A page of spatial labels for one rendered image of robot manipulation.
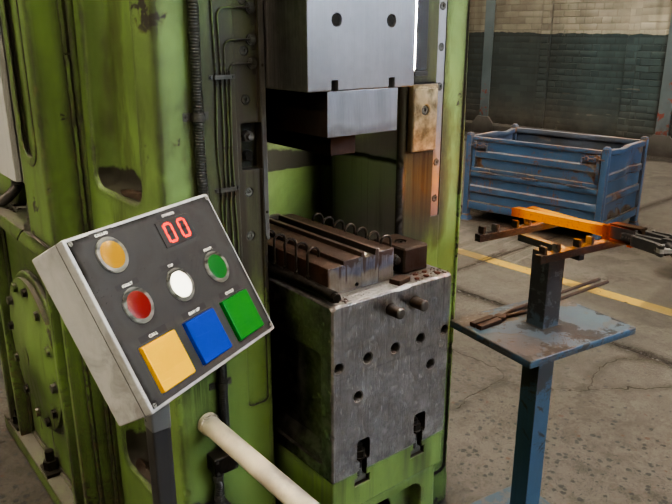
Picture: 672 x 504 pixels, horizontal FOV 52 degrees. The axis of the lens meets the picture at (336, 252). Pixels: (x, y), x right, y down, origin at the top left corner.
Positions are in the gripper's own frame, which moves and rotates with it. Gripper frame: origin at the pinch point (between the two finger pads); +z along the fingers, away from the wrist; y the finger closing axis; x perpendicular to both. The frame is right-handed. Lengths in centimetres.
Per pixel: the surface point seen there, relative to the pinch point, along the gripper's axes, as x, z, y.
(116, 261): 12, 3, -115
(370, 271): -8, 29, -52
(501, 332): -30.3, 23.8, -14.0
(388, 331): -21, 23, -51
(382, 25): 47, 28, -50
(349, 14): 49, 27, -59
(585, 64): 17, 543, 633
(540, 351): -30.6, 10.5, -13.8
